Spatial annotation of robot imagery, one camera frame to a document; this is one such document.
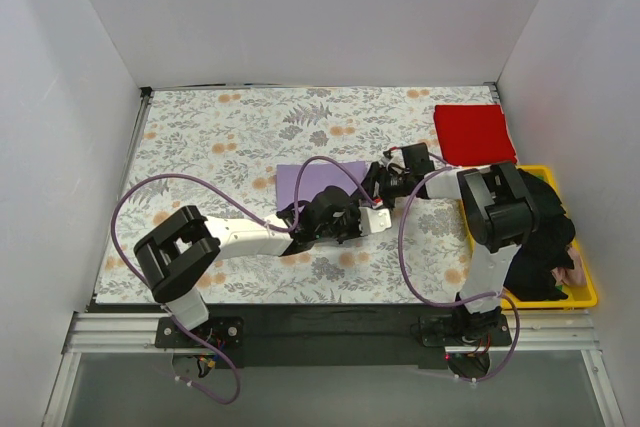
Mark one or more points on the floral patterned table mat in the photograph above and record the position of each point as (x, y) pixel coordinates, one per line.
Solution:
(218, 150)

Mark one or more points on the yellow plastic tray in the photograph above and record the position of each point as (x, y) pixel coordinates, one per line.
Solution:
(576, 295)

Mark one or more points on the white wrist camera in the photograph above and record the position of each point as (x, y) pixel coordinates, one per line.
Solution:
(375, 219)
(392, 160)

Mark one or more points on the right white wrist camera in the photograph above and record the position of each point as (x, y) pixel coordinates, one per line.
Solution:
(392, 160)

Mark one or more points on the lavender t shirt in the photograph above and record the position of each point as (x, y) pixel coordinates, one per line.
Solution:
(316, 177)

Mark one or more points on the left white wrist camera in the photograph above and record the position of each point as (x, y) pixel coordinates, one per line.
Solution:
(375, 219)

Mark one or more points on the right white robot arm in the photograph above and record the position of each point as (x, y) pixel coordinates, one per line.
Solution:
(500, 213)

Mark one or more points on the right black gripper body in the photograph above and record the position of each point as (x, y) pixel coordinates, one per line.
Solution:
(378, 180)

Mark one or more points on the black clothes pile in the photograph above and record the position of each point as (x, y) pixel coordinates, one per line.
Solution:
(530, 276)

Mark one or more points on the folded red t shirt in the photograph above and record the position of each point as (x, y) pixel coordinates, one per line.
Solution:
(473, 135)

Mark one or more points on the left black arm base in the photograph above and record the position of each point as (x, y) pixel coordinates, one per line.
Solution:
(221, 332)

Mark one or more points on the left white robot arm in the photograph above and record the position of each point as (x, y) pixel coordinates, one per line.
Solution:
(176, 254)

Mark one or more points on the pink garment in tray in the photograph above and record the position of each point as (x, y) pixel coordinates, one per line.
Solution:
(569, 269)

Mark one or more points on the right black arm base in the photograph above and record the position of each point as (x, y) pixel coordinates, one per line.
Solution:
(458, 327)

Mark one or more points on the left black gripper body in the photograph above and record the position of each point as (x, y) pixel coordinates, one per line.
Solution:
(353, 223)

